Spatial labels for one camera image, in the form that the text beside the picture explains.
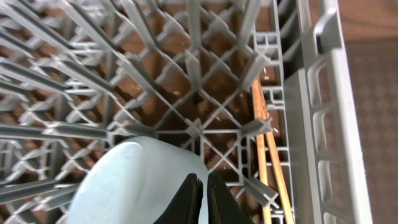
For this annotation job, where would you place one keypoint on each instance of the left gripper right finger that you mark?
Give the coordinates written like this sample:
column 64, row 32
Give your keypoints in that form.
column 222, row 206

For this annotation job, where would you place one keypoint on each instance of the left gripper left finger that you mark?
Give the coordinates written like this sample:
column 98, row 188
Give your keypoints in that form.
column 185, row 206

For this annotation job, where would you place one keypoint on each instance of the light blue bowl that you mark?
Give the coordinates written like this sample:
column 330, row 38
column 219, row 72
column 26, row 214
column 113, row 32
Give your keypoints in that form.
column 134, row 182

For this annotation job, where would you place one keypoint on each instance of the grey dishwasher rack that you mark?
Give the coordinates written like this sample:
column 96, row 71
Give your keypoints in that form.
column 79, row 77

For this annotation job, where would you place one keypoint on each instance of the dark brown serving tray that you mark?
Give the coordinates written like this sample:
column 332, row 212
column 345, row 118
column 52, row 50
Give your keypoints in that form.
column 373, row 71

